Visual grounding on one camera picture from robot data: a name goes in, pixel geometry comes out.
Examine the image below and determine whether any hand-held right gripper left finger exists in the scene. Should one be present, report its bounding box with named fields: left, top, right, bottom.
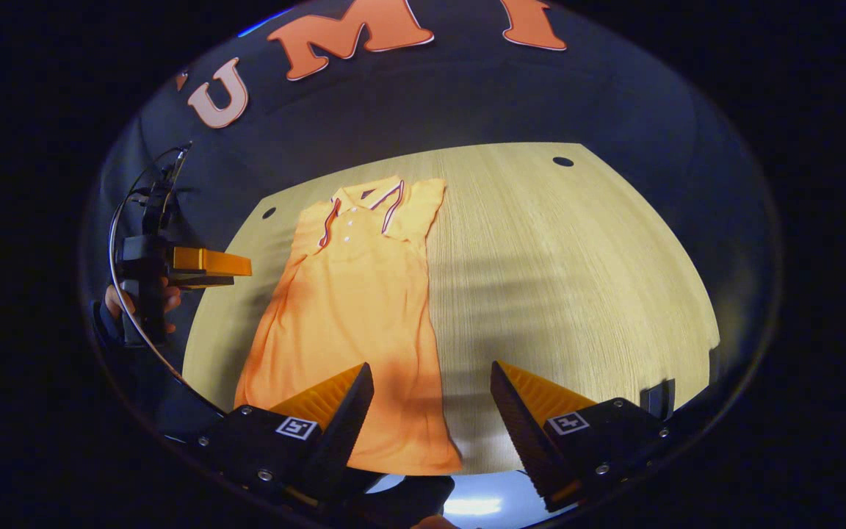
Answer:
left=187, top=362, right=376, bottom=511

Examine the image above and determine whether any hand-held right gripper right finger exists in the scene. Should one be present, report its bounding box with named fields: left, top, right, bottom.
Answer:
left=489, top=360, right=681, bottom=514

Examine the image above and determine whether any orange polo T-shirt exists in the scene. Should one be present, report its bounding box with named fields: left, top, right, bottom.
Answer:
left=234, top=175, right=463, bottom=476

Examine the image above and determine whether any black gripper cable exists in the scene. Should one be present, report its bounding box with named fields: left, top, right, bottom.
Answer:
left=107, top=143, right=229, bottom=416

